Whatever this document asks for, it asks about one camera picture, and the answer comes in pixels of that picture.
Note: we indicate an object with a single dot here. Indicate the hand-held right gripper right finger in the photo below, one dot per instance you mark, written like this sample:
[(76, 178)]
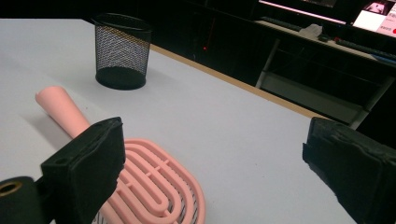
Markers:
[(358, 165)]

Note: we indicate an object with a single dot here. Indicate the computer monitor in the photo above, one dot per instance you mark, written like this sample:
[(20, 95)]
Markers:
[(372, 20), (303, 11)]

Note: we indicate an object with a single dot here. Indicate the white metal frame desk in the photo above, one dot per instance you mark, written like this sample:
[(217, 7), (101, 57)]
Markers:
[(311, 96)]

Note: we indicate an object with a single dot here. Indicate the dark keyboard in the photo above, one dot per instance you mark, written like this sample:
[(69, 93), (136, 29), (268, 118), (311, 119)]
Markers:
[(280, 23), (364, 48)]

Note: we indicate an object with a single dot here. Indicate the black mesh pen holder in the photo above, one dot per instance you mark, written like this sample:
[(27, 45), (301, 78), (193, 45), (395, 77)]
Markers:
[(121, 53)]

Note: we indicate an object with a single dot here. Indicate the pink hairbrush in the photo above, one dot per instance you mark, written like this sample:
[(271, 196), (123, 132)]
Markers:
[(62, 107)]

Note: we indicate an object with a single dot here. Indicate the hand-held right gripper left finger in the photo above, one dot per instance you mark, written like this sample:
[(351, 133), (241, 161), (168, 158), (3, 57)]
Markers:
[(87, 161)]

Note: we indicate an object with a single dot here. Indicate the crumpled white tissue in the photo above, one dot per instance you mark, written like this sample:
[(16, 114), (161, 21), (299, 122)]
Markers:
[(311, 31)]

